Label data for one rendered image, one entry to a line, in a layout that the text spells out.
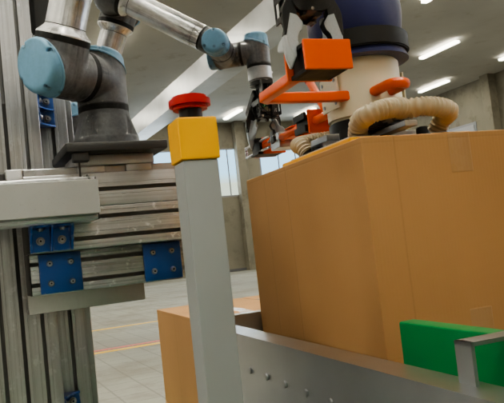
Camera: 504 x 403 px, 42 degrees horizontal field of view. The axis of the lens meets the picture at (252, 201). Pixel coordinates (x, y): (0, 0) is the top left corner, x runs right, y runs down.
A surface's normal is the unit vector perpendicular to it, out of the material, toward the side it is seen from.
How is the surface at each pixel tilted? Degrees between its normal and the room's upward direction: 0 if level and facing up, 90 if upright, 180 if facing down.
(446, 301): 90
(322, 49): 90
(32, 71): 97
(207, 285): 90
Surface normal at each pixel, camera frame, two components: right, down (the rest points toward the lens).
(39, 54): -0.51, 0.12
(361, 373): -0.93, 0.08
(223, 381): 0.35, -0.10
